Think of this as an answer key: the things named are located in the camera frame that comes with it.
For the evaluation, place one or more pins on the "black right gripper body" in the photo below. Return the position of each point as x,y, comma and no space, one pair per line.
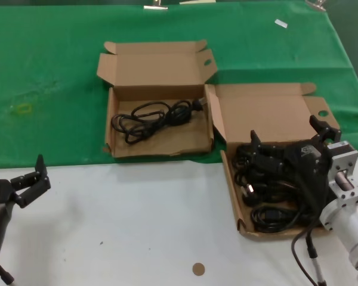
313,178

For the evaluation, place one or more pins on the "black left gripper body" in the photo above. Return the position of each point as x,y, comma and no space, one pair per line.
0,192

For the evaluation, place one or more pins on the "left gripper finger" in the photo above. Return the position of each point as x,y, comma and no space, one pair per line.
35,187

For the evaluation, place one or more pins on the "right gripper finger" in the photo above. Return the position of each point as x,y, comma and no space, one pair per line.
328,132
268,159

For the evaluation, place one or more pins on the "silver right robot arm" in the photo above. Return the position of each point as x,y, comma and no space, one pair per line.
352,220

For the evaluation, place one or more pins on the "empty brown cardboard box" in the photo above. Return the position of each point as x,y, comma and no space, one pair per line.
161,71

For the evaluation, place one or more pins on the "white tape strip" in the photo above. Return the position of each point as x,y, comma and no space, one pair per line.
281,23

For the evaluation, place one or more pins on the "metal cloth clamp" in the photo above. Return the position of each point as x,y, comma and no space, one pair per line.
156,6
316,4

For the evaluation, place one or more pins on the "round brown cardboard disc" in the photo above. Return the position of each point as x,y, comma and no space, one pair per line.
198,269

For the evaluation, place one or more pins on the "green table cloth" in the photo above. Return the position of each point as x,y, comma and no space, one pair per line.
47,44

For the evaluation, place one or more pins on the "beige flat strip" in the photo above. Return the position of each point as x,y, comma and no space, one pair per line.
197,1

